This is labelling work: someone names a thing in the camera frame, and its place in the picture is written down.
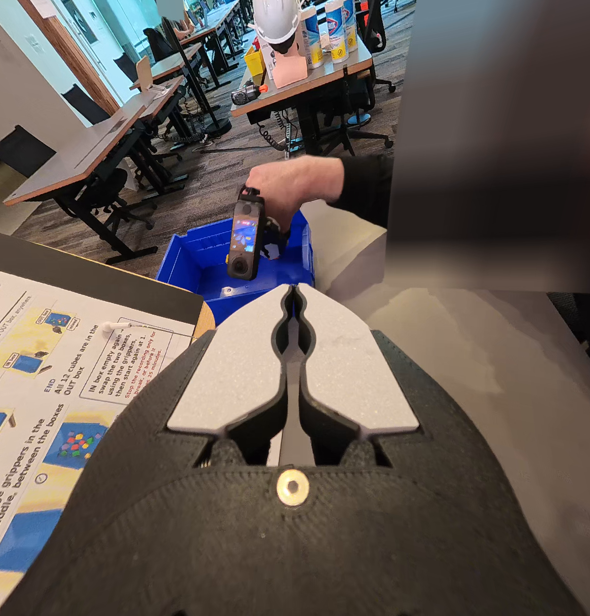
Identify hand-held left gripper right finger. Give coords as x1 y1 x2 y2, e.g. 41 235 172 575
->
295 283 421 440

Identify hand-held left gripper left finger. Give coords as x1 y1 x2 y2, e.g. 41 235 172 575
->
166 284 296 438

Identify blue plastic bin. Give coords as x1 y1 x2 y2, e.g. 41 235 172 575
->
156 208 317 328

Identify person's right forearm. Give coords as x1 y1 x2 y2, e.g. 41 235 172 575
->
328 154 394 229

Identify person's right hand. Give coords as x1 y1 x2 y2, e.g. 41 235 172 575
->
246 155 346 236

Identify black floor stand pole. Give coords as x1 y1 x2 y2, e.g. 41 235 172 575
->
163 17 233 139

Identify black office chair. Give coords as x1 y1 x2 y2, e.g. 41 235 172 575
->
76 168 158 232
0 124 56 180
62 83 110 127
319 72 397 156
143 26 175 62
362 0 397 94
113 52 139 83

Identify printed instruction sheet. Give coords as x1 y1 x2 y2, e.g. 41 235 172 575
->
0 267 197 597

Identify grey desk with black legs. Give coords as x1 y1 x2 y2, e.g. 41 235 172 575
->
230 46 376 157
177 0 257 90
3 76 187 265
129 42 214 140

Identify pink head stand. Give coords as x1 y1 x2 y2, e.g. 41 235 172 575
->
268 36 309 90

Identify small yellow bin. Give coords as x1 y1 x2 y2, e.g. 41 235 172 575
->
243 47 267 78

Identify disinfecting wipes canister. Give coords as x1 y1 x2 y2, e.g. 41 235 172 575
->
325 0 350 63
345 0 359 53
302 7 325 69

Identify white hard hat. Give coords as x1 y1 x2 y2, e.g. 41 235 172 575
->
252 0 303 44

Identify white partition board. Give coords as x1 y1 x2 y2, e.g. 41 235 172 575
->
0 10 91 159

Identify black coiled cable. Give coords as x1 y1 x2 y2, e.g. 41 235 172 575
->
257 108 288 151

